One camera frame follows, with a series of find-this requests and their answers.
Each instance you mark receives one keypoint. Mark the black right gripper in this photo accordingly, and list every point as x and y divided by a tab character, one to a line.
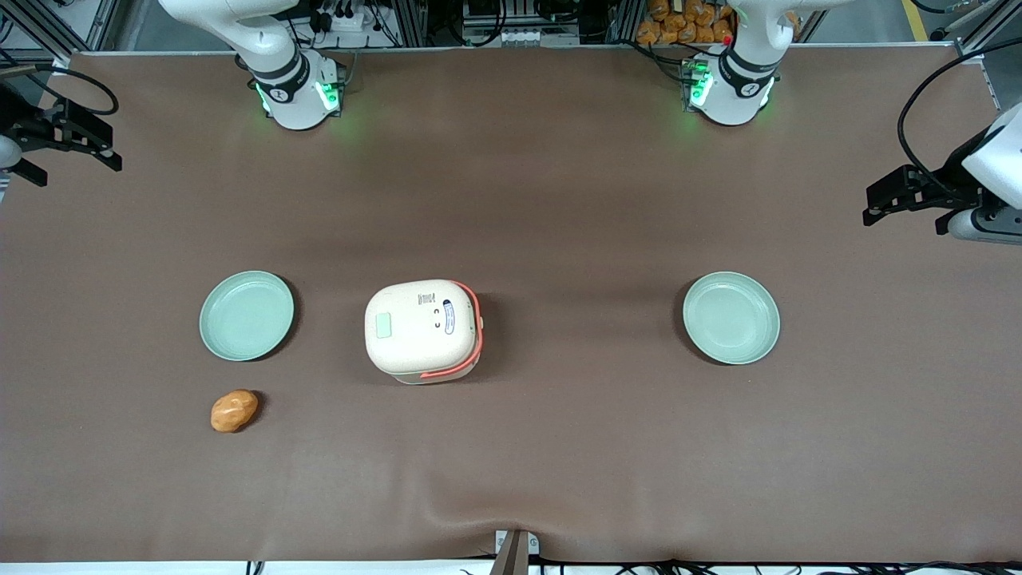
17	118

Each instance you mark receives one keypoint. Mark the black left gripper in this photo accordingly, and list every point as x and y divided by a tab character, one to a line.
950	180

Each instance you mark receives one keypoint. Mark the cream rice cooker pink trim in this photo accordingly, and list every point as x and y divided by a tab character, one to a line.
415	327

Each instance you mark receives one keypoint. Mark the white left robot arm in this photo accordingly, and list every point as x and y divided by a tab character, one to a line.
738	88

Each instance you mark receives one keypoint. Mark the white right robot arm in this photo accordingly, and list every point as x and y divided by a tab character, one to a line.
291	88

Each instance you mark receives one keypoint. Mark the pale green round plate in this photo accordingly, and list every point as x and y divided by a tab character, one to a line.
246	315
730	318

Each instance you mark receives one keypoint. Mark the bag of orange bread rolls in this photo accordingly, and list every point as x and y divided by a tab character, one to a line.
679	22

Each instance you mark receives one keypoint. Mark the orange-brown bread roll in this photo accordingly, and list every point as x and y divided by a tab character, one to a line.
233	410

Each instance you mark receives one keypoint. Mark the white power strip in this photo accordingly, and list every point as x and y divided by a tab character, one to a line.
345	20

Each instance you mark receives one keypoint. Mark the brown table cover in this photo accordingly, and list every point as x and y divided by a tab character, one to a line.
559	200

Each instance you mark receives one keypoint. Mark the black control electronics box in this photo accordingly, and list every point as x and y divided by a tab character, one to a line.
519	20

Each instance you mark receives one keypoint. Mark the metal table clamp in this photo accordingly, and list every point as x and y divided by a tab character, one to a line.
515	551

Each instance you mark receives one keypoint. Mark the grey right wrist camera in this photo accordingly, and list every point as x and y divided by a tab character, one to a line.
7	152

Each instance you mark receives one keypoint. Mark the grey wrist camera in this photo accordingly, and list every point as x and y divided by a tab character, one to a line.
990	226
7	152

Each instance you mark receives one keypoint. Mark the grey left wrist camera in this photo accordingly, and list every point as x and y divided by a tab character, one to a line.
990	226

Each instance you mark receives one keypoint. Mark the aluminium frame profile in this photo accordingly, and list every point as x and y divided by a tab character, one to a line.
986	32
48	28

